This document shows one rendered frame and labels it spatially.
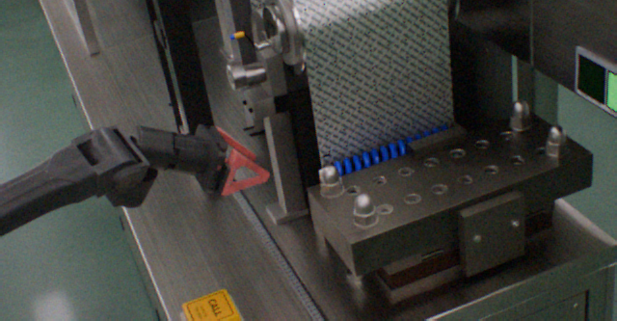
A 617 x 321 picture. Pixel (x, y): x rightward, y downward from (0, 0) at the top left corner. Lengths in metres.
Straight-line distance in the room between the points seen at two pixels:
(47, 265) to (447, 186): 2.07
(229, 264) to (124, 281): 1.55
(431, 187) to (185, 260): 0.43
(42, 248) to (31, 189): 2.09
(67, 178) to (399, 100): 0.53
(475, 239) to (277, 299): 0.31
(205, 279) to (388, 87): 0.42
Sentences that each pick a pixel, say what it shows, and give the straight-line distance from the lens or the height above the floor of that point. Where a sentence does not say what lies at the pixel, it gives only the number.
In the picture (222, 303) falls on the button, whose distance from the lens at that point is 1.29.
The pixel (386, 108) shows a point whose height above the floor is 1.10.
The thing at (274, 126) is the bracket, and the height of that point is 1.08.
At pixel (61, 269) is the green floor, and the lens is 3.08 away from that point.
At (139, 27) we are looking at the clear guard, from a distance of 2.27.
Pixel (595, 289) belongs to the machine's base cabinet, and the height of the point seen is 0.82.
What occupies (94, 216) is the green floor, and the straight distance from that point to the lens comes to 3.29.
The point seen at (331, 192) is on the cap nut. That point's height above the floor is 1.04.
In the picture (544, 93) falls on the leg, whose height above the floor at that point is 0.94.
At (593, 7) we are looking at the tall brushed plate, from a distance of 1.18.
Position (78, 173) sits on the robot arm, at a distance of 1.14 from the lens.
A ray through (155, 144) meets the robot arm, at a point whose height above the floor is 1.17.
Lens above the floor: 1.75
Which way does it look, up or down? 31 degrees down
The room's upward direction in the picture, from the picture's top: 9 degrees counter-clockwise
